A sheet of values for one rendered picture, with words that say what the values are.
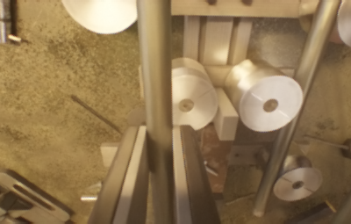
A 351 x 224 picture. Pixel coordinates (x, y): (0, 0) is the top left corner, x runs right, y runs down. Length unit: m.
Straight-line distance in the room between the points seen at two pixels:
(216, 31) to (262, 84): 0.07
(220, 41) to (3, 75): 0.24
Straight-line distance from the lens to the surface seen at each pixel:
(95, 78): 0.26
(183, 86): 0.15
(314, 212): 0.49
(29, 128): 0.33
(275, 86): 0.17
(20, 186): 0.42
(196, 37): 0.20
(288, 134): 0.21
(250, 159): 0.27
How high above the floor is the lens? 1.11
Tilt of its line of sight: 60 degrees down
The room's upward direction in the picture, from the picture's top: 176 degrees clockwise
